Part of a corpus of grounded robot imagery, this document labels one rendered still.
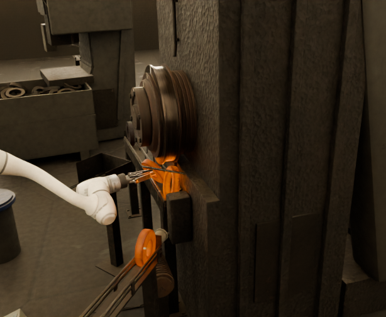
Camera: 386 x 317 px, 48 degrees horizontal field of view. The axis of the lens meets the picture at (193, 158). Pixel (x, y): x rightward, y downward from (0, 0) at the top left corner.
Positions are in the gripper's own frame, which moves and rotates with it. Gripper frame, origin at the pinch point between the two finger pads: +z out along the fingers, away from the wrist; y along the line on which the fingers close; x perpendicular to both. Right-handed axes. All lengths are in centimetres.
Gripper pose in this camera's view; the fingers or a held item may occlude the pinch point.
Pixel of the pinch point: (155, 172)
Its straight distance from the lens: 229.5
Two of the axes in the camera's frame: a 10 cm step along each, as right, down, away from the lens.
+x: -1.3, -9.3, -3.3
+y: 4.0, 2.6, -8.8
